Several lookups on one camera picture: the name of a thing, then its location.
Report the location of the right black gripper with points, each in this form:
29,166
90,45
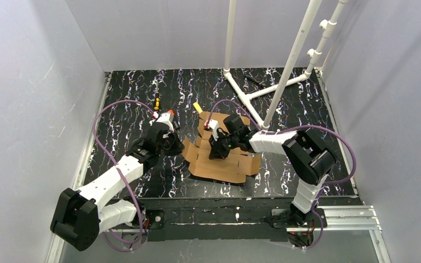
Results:
218,143

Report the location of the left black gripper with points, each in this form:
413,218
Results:
172,139

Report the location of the brown cardboard box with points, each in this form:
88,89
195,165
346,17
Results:
234,168

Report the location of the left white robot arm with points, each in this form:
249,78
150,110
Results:
82,214

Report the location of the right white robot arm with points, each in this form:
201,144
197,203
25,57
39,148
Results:
306,151

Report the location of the yellow black screwdriver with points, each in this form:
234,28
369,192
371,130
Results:
157,102

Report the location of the yellow white marker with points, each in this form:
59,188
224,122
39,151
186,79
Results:
197,107

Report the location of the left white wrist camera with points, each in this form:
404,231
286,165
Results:
165,118

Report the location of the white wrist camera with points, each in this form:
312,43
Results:
212,126
165,118

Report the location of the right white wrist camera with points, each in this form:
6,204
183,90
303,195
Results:
212,126

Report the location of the aluminium base frame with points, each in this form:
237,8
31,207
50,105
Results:
187,207

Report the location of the white PVC pipe frame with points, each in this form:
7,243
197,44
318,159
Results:
327,26

